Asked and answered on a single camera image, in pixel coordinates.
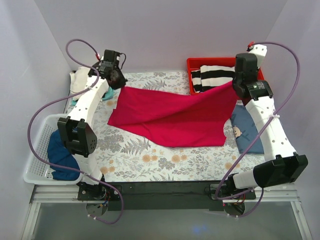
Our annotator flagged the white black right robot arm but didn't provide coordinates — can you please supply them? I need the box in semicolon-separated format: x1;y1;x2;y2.
225;53;308;199

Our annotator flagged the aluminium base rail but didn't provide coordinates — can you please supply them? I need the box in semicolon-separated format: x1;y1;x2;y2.
21;181;312;240

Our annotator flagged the red plastic tray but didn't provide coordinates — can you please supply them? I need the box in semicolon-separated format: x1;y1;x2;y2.
186;57;266;96

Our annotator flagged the white plastic laundry basket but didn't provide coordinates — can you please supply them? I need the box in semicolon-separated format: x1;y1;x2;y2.
23;113;83;186

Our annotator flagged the navy blue shirt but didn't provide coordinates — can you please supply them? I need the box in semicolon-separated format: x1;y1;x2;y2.
47;129;80;181

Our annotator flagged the teal folded shirt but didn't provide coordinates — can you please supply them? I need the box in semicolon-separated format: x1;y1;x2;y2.
70;88;114;106

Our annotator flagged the grey blue folded shirt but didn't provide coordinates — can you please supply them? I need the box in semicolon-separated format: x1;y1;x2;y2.
230;104;258;154

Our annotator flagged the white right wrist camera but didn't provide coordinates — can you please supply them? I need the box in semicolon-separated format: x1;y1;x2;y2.
247;44;268;69

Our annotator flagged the black white striped shirt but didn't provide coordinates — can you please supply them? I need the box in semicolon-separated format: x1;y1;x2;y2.
190;65;235;93

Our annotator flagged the crimson red t shirt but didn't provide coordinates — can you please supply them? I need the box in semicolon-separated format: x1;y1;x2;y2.
108;83;238;148

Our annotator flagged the floral patterned table mat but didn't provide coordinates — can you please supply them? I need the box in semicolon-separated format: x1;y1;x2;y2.
64;71;266;183

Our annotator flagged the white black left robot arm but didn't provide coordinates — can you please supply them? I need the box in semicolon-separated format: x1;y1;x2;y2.
57;49;127;200

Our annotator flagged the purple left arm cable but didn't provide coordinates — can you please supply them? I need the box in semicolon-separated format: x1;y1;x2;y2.
28;38;125;225

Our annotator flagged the cream folded shirt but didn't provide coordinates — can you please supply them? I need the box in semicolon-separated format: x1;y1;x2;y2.
69;66;91;95

